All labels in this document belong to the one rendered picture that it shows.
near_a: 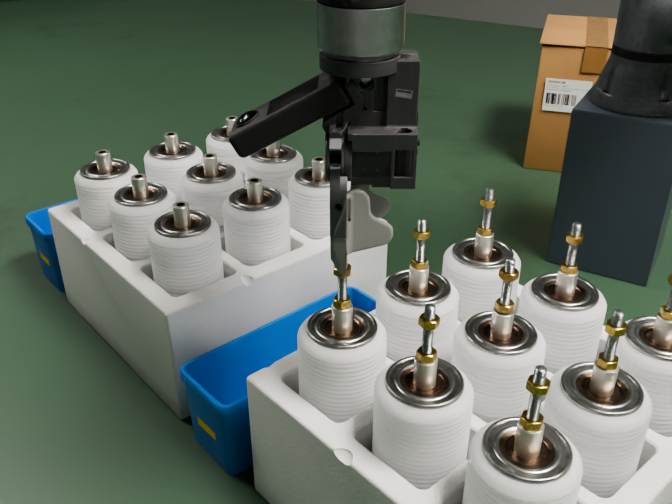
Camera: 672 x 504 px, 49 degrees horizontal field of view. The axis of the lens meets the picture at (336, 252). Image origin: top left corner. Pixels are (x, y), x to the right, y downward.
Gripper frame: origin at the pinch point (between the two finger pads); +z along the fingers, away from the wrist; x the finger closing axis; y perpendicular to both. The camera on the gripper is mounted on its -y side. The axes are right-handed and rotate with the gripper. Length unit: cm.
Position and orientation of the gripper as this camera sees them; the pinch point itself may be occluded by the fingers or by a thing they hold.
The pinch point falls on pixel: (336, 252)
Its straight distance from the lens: 73.5
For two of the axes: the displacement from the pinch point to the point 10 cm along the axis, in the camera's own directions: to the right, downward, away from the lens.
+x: 0.1, -5.0, 8.6
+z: 0.0, 8.7, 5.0
